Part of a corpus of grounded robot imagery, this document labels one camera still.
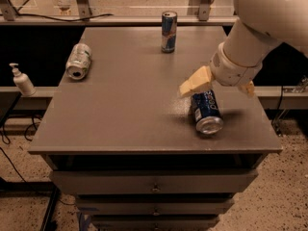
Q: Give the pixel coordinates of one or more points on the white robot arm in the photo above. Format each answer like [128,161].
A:
[262,25]

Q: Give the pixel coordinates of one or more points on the grey drawer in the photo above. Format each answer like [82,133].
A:
[153,181]
[151,223]
[156,207]

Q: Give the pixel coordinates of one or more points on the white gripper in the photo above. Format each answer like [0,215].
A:
[231,70]

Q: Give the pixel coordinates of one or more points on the green white soda can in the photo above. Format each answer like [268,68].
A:
[78,63]

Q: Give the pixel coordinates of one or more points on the middle grey drawer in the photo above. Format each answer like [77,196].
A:
[156,207]

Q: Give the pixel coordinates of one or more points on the bottom grey drawer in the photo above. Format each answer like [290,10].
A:
[151,223]

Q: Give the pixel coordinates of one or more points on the top grey drawer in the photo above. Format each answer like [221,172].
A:
[153,181]

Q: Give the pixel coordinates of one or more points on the blue pepsi can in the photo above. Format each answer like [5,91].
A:
[206,113]

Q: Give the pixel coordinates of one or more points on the blue silver red bull can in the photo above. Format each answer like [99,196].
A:
[169,27]

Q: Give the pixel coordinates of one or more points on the grey drawer cabinet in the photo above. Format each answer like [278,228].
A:
[127,114]

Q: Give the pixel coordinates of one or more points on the white pump dispenser bottle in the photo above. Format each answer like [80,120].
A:
[22,81]

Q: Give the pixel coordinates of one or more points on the grey metal rail frame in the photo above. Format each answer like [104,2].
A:
[116,12]

